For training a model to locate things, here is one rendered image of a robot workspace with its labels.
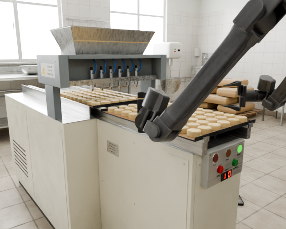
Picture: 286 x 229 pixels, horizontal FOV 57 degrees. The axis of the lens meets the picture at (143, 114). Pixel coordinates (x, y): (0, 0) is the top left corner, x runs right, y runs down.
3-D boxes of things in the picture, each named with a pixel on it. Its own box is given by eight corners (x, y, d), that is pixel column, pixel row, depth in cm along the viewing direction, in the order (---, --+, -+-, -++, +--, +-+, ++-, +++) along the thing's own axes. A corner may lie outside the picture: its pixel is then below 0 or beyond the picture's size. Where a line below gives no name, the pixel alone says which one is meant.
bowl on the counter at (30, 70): (23, 75, 371) (22, 66, 369) (18, 74, 397) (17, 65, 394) (46, 74, 390) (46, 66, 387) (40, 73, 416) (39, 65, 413)
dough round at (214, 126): (214, 126, 105) (214, 121, 104) (223, 130, 101) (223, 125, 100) (204, 128, 103) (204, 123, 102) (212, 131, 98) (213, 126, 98)
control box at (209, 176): (199, 186, 100) (201, 151, 97) (235, 168, 115) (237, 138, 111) (207, 189, 97) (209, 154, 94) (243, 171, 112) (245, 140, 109)
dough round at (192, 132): (203, 134, 95) (203, 129, 94) (197, 138, 91) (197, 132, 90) (190, 132, 97) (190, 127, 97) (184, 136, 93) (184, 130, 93)
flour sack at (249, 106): (235, 115, 469) (236, 107, 465) (215, 111, 500) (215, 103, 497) (255, 110, 514) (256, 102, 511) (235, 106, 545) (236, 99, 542)
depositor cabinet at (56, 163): (14, 182, 250) (3, 94, 231) (84, 162, 294) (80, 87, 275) (72, 264, 153) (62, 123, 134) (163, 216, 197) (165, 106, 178)
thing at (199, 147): (28, 92, 243) (27, 84, 241) (31, 92, 245) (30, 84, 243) (203, 156, 91) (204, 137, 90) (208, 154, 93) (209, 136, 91)
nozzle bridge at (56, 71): (40, 112, 159) (35, 54, 151) (135, 99, 203) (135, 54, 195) (62, 123, 134) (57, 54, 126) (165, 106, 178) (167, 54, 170)
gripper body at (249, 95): (239, 84, 129) (254, 84, 128) (237, 105, 131) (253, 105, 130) (242, 86, 122) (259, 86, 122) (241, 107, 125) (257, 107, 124)
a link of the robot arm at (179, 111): (270, 5, 55) (281, 22, 63) (250, -8, 58) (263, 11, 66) (151, 146, 72) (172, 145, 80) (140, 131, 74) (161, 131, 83)
